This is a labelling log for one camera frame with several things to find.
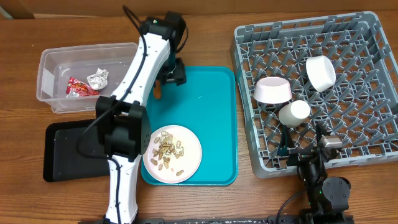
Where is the grey dishwasher rack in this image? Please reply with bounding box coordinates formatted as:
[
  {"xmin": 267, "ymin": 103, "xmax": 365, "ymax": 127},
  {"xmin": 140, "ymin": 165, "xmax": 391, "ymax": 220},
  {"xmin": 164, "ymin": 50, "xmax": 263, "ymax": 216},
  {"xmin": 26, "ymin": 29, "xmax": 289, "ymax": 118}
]
[{"xmin": 231, "ymin": 12, "xmax": 397, "ymax": 179}]

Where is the white bowl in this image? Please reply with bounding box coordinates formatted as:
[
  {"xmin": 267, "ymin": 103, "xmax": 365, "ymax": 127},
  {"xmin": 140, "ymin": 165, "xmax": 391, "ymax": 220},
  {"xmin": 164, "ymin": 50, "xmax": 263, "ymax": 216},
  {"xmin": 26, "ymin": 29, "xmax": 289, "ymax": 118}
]
[{"xmin": 305, "ymin": 55, "xmax": 336, "ymax": 92}]

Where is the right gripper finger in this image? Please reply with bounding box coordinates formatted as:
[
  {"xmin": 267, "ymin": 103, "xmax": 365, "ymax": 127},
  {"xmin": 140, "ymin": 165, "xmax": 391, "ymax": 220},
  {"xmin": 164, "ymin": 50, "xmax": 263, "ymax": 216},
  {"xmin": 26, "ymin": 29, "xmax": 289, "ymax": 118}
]
[
  {"xmin": 278, "ymin": 125, "xmax": 295, "ymax": 156},
  {"xmin": 315, "ymin": 122, "xmax": 330, "ymax": 137}
]

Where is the white plate with peanut shells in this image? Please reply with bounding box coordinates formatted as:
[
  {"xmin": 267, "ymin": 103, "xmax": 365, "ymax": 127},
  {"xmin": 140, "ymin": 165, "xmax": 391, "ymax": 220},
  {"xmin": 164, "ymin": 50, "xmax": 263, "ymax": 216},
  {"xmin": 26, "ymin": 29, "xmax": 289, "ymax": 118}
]
[{"xmin": 142, "ymin": 125, "xmax": 202, "ymax": 184}]

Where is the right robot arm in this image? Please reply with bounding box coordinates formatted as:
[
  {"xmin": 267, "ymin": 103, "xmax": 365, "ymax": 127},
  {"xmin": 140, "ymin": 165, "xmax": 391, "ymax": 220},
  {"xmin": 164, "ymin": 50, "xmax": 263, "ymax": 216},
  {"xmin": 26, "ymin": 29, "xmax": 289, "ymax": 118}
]
[{"xmin": 275, "ymin": 123, "xmax": 354, "ymax": 224}]

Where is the white tissue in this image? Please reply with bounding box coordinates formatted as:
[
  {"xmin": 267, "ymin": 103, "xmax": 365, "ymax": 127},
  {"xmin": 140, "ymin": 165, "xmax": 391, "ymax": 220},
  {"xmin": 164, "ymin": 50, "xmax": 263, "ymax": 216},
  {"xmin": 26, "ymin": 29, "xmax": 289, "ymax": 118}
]
[{"xmin": 87, "ymin": 68, "xmax": 109, "ymax": 90}]

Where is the orange carrot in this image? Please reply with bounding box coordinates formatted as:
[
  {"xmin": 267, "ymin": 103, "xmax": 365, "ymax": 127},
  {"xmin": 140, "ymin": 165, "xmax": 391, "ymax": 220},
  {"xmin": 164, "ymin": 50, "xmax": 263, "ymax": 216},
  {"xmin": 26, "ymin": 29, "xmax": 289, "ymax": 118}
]
[{"xmin": 153, "ymin": 80, "xmax": 162, "ymax": 100}]

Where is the pink shallow bowl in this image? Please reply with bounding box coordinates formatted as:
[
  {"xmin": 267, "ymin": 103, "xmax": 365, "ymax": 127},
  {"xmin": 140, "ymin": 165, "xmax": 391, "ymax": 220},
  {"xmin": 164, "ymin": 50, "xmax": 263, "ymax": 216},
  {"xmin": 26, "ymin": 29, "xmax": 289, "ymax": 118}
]
[{"xmin": 253, "ymin": 77, "xmax": 292, "ymax": 105}]

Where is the clear plastic storage bin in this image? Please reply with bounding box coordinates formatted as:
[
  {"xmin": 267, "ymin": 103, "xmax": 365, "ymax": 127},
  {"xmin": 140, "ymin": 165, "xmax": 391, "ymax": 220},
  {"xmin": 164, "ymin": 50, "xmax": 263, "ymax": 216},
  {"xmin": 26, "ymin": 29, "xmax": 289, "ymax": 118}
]
[{"xmin": 36, "ymin": 42, "xmax": 137, "ymax": 114}]

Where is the black rectangular tray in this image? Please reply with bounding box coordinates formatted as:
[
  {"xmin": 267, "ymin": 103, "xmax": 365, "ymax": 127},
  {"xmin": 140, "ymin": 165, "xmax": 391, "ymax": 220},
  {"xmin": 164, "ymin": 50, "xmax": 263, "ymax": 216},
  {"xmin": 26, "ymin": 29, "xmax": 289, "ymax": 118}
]
[{"xmin": 43, "ymin": 119, "xmax": 109, "ymax": 182}]

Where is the red snack wrapper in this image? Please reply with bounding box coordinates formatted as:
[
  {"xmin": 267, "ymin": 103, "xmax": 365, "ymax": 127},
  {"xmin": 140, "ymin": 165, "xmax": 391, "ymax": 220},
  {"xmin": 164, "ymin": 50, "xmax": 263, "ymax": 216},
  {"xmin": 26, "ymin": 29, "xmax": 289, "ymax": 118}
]
[{"xmin": 66, "ymin": 77, "xmax": 99, "ymax": 98}]

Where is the white cup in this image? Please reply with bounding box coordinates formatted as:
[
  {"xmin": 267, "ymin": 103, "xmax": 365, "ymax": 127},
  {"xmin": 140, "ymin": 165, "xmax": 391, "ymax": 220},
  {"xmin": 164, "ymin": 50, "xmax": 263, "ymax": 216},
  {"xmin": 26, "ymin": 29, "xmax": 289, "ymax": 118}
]
[{"xmin": 278, "ymin": 100, "xmax": 311, "ymax": 128}]

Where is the teal serving tray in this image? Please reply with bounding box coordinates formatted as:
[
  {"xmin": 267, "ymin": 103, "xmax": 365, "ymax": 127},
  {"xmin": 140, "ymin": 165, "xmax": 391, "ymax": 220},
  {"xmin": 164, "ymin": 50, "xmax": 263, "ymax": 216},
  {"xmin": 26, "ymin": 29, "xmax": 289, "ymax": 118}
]
[{"xmin": 147, "ymin": 66, "xmax": 238, "ymax": 186}]

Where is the black mounting rail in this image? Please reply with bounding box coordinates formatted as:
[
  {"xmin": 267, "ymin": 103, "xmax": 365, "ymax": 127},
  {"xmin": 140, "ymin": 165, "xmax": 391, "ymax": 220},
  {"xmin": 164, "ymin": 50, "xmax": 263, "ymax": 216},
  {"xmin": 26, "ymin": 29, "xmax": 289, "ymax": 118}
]
[{"xmin": 77, "ymin": 214, "xmax": 355, "ymax": 224}]

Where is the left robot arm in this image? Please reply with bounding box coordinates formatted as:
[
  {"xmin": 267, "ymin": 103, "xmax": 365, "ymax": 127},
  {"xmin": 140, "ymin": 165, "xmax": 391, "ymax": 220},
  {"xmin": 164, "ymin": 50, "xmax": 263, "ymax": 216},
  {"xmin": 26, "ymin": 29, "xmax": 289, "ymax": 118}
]
[{"xmin": 76, "ymin": 6, "xmax": 189, "ymax": 223}]

